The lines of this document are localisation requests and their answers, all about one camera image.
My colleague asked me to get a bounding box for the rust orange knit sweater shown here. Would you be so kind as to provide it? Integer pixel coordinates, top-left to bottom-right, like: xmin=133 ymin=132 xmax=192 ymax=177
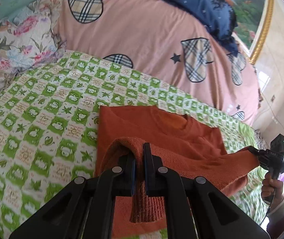
xmin=95 ymin=106 xmax=259 ymax=238

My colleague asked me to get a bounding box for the red sleeve right forearm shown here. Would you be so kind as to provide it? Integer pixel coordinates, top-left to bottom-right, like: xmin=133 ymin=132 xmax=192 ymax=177
xmin=266 ymin=196 xmax=284 ymax=239

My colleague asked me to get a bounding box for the person's right hand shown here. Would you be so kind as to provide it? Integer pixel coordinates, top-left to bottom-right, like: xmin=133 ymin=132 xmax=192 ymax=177
xmin=261 ymin=172 xmax=284 ymax=208

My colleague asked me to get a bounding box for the green white patterned bedsheet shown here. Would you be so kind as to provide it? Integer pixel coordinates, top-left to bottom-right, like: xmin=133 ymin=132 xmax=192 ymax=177
xmin=0 ymin=51 xmax=256 ymax=238

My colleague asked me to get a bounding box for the pink quilt with plaid hearts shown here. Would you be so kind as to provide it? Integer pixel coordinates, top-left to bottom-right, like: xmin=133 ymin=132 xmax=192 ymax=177
xmin=52 ymin=0 xmax=259 ymax=125

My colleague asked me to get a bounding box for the gold framed landscape painting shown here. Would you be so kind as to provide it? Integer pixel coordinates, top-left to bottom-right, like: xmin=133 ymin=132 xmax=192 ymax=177
xmin=225 ymin=0 xmax=274 ymax=65

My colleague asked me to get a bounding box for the dark blue blanket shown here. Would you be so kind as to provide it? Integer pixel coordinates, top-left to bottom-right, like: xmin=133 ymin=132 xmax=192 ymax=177
xmin=163 ymin=0 xmax=238 ymax=56

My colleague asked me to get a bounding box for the white floral pillow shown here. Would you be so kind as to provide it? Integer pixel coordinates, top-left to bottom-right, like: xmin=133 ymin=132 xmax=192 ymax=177
xmin=0 ymin=0 xmax=66 ymax=91

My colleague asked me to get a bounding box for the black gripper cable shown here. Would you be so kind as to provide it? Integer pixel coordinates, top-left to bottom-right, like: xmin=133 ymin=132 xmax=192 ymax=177
xmin=259 ymin=201 xmax=273 ymax=227

